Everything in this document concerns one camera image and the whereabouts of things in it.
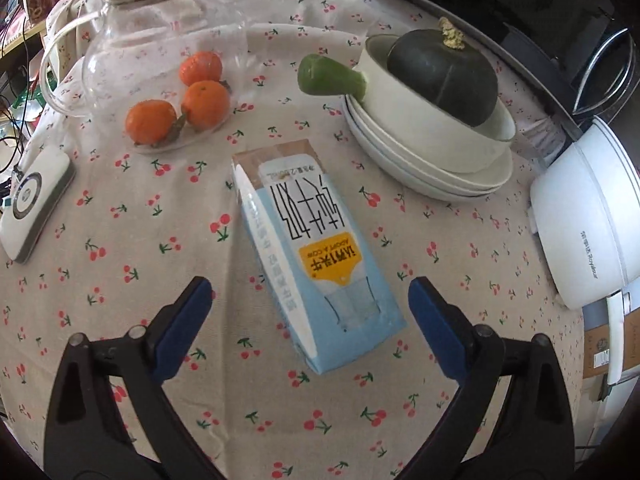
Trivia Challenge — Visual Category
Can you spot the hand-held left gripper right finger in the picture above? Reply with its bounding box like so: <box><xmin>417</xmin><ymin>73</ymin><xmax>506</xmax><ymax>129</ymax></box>
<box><xmin>400</xmin><ymin>276</ymin><xmax>574</xmax><ymax>480</ymax></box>

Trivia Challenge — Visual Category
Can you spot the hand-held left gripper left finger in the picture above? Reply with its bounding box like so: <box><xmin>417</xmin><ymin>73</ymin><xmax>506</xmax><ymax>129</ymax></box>
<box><xmin>44</xmin><ymin>276</ymin><xmax>226</xmax><ymax>480</ymax></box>

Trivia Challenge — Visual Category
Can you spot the light blue milk carton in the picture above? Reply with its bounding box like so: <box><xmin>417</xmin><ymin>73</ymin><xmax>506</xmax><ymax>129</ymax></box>
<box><xmin>231</xmin><ymin>140</ymin><xmax>407</xmax><ymax>376</ymax></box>

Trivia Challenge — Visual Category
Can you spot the cherry print tablecloth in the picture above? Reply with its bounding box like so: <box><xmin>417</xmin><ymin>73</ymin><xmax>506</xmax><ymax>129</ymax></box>
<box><xmin>0</xmin><ymin>0</ymin><xmax>586</xmax><ymax>480</ymax></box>

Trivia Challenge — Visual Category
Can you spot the white plate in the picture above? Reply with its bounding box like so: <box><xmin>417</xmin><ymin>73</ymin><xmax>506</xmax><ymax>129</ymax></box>
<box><xmin>342</xmin><ymin>95</ymin><xmax>515</xmax><ymax>192</ymax></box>
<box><xmin>344</xmin><ymin>110</ymin><xmax>506</xmax><ymax>200</ymax></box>

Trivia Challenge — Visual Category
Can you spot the cardboard box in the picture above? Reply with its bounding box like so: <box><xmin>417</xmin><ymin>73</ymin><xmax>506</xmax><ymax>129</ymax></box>
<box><xmin>582</xmin><ymin>310</ymin><xmax>640</xmax><ymax>382</ymax></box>

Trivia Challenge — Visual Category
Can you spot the white electric cooking pot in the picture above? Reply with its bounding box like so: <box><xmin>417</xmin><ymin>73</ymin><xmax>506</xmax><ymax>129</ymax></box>
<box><xmin>529</xmin><ymin>115</ymin><xmax>640</xmax><ymax>401</ymax></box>

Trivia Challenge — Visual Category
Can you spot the white flat electronic device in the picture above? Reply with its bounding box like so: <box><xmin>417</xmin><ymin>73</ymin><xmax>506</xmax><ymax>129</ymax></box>
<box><xmin>0</xmin><ymin>146</ymin><xmax>77</xmax><ymax>263</ymax></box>

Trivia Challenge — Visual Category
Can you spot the dark green kabocha squash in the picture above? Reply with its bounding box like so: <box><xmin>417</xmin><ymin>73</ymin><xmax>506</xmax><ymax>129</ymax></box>
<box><xmin>386</xmin><ymin>17</ymin><xmax>499</xmax><ymax>128</ymax></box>

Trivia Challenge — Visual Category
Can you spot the glass teapot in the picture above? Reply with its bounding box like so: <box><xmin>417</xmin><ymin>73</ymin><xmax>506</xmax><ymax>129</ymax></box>
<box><xmin>40</xmin><ymin>0</ymin><xmax>251</xmax><ymax>153</ymax></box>

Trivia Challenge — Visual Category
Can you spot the black microwave oven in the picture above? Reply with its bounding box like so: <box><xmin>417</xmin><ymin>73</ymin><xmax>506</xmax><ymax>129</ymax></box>
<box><xmin>365</xmin><ymin>0</ymin><xmax>640</xmax><ymax>126</ymax></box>

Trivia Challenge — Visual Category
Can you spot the glass jar with red contents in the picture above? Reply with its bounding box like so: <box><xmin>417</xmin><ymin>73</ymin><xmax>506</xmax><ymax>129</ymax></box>
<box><xmin>20</xmin><ymin>0</ymin><xmax>52</xmax><ymax>25</ymax></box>

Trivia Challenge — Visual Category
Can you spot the white bowl with green handle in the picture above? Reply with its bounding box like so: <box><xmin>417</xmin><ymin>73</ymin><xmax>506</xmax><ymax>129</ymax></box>
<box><xmin>297</xmin><ymin>34</ymin><xmax>517</xmax><ymax>173</ymax></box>

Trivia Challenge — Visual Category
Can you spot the black device cable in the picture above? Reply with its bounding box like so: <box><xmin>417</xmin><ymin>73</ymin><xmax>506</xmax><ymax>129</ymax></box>
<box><xmin>0</xmin><ymin>90</ymin><xmax>32</xmax><ymax>173</ymax></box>

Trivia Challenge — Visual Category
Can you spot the chrome wire rack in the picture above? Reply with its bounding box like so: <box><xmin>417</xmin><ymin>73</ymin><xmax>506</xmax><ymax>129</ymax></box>
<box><xmin>572</xmin><ymin>27</ymin><xmax>638</xmax><ymax>116</ymax></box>

